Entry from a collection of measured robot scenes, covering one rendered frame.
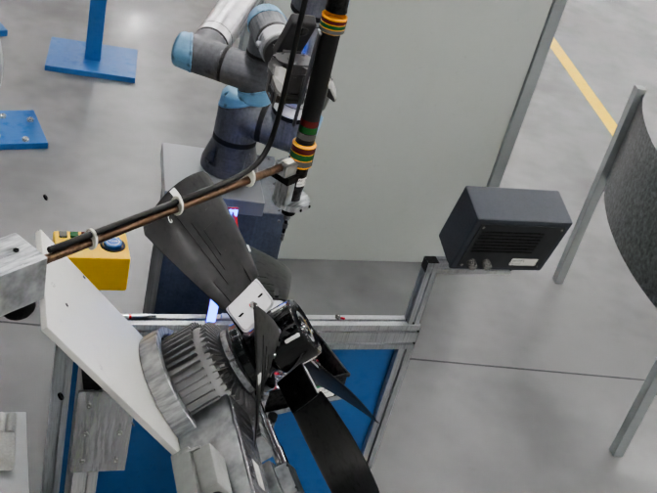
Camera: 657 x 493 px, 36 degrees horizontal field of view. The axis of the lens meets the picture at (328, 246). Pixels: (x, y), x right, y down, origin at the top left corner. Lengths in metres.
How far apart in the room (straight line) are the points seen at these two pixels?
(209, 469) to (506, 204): 1.10
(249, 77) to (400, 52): 1.88
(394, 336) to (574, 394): 1.57
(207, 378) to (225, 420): 0.09
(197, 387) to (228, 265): 0.23
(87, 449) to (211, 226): 0.46
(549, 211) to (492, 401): 1.47
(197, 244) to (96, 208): 2.53
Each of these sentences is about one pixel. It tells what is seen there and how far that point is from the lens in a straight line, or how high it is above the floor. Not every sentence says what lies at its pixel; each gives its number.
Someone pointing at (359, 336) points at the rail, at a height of 0.82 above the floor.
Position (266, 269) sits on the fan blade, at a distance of 2.14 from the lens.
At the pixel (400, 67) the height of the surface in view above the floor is 0.90.
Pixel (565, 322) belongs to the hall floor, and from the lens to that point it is 4.46.
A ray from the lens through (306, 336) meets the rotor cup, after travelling 1.88.
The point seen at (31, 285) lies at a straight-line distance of 1.43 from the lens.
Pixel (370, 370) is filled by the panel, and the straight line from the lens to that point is 2.72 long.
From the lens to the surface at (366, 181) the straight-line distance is 4.14.
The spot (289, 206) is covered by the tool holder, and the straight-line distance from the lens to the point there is 1.83.
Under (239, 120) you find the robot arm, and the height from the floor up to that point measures 1.21.
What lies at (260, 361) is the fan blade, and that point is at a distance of 1.62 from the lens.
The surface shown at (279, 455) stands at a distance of 1.85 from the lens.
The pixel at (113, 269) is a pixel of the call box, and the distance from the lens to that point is 2.29.
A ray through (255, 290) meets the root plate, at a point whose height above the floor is 1.27.
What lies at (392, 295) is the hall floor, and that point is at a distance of 4.22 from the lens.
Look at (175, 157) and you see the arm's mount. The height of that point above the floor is 1.04.
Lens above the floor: 2.41
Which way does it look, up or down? 33 degrees down
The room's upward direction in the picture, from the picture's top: 15 degrees clockwise
